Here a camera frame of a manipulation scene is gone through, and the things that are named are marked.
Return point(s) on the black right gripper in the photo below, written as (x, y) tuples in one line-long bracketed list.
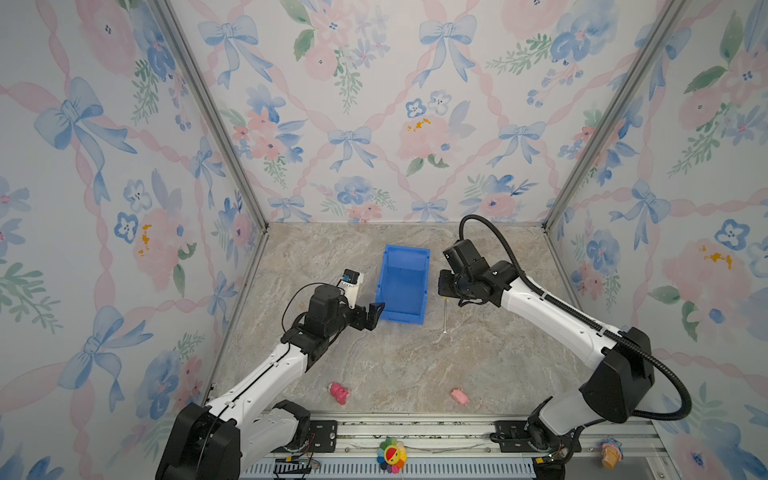
[(443, 278)]

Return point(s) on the left aluminium corner post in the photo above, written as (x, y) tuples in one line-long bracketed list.
[(171, 28)]

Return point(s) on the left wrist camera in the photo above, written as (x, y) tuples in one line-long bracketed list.
[(350, 284)]

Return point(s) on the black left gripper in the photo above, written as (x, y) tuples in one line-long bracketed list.
[(359, 322)]

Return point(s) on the magenta pink toy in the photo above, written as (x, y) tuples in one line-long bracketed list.
[(339, 393)]

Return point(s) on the light pink toy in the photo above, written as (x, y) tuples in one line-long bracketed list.
[(460, 396)]

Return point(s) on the rainbow flower toy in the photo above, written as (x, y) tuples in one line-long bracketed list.
[(392, 456)]

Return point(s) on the aluminium front rail frame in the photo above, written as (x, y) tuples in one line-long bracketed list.
[(458, 447)]

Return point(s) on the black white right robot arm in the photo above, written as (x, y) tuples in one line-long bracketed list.
[(620, 375)]

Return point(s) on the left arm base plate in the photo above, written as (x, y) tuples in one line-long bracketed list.
[(314, 436)]

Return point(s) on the blue plastic bin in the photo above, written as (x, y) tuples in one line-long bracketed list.
[(403, 284)]

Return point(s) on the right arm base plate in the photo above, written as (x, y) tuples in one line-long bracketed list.
[(516, 436)]

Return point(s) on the aluminium corner post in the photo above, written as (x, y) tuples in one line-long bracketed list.
[(171, 28), (642, 62)]

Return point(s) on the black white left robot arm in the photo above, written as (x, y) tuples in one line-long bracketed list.
[(230, 433)]

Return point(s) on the right aluminium corner post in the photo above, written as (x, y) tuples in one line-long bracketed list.
[(642, 62)]

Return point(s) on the yellow handled screwdriver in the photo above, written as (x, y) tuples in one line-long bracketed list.
[(445, 315)]

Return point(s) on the small wooden figure toy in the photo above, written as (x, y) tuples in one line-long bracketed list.
[(611, 453)]

